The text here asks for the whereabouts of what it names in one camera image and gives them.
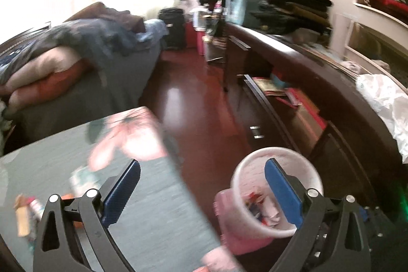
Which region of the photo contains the white paper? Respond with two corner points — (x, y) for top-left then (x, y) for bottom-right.
(260, 196), (280, 227)

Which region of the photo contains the pink white trash bin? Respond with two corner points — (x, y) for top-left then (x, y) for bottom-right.
(200, 147), (324, 271)

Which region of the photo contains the small white green packet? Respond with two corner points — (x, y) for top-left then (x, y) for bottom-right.
(69, 166), (101, 197)

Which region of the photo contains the orange box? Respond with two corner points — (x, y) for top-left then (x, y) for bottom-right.
(61, 193), (79, 228)

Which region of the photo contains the white tube with pink cap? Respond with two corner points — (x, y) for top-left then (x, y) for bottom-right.
(27, 197), (44, 221)

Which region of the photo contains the dark wooden dresser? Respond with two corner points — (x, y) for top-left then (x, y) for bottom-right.
(224, 23), (407, 213)

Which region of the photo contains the white plastic bag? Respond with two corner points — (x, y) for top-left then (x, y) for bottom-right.
(355, 74), (408, 164)

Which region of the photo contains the dark bed with headboard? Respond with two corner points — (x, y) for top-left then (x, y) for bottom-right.
(3, 19), (167, 143)

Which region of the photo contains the pink red folded quilt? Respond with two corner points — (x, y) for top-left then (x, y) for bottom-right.
(1, 46), (93, 113)

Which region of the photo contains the dark blue blanket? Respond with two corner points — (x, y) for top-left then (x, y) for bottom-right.
(1, 2), (169, 84)

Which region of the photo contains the black suitcase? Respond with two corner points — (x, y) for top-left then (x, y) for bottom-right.
(158, 8), (186, 50)

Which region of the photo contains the white wall shelf unit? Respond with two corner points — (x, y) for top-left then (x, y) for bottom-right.
(342, 0), (407, 90)

